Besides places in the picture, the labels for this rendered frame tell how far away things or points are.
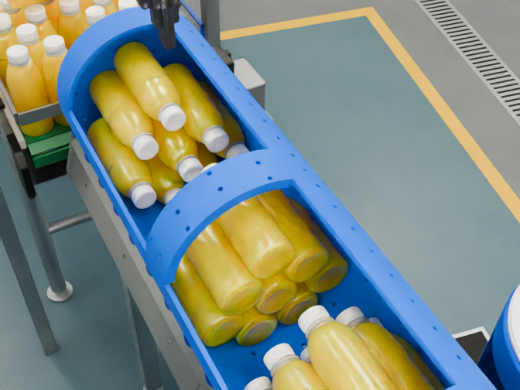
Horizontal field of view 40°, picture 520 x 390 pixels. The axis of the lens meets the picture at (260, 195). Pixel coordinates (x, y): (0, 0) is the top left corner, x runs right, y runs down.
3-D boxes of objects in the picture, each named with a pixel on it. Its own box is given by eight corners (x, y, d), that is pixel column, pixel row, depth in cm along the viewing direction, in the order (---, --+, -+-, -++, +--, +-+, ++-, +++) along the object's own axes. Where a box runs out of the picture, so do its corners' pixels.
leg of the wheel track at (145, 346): (148, 401, 205) (121, 268, 159) (140, 384, 209) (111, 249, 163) (166, 392, 207) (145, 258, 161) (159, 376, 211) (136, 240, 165)
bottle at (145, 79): (150, 68, 130) (191, 126, 120) (114, 78, 128) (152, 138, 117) (148, 35, 125) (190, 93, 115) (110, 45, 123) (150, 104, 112)
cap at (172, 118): (182, 121, 118) (186, 128, 117) (160, 128, 117) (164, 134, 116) (181, 102, 115) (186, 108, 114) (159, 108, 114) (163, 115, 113)
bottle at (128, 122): (101, 63, 125) (140, 122, 114) (131, 76, 130) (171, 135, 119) (80, 94, 127) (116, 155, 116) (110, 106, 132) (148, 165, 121)
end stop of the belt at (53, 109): (22, 126, 142) (18, 114, 140) (20, 124, 143) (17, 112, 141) (204, 70, 156) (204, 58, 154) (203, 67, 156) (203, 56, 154)
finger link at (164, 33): (168, 8, 100) (162, 9, 99) (171, 49, 105) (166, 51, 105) (159, -3, 101) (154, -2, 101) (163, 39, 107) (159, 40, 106)
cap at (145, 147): (141, 131, 116) (145, 138, 115) (159, 138, 119) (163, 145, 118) (128, 149, 117) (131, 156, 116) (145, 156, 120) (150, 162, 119)
